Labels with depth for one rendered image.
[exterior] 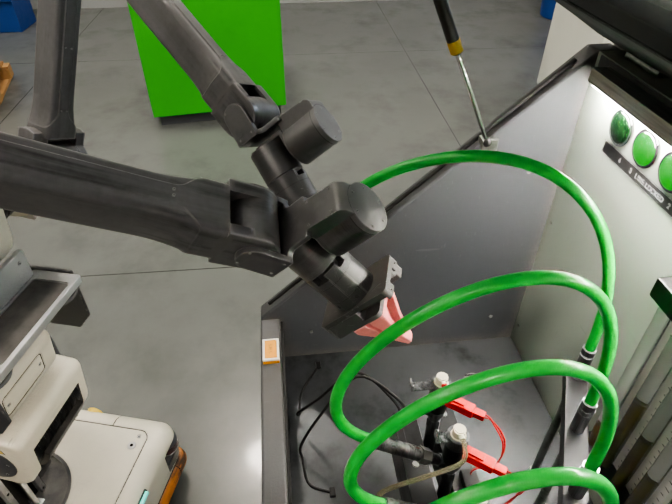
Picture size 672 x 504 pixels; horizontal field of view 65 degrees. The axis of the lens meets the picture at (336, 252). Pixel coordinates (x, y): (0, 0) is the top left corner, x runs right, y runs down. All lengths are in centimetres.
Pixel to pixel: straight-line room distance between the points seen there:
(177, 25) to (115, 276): 206
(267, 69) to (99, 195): 352
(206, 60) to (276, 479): 61
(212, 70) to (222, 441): 150
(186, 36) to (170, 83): 316
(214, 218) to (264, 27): 341
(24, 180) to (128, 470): 133
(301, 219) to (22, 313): 66
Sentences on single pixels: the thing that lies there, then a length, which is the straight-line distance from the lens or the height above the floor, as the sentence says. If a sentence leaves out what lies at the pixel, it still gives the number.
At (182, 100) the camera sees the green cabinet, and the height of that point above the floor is 19.
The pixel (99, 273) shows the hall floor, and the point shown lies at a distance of 283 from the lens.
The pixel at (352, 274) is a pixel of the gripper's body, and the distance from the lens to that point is 59.
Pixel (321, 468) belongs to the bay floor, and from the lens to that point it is 100.
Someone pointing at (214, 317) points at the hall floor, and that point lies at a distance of 243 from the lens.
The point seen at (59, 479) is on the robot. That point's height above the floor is 27.
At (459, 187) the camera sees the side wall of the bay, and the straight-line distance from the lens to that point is 93.
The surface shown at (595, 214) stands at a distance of 65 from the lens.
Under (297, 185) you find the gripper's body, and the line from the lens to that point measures 73.
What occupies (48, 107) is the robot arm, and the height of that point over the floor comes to 134.
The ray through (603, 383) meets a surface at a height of 132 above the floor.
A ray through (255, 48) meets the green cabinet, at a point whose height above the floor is 51.
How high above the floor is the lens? 171
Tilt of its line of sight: 39 degrees down
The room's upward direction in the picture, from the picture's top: straight up
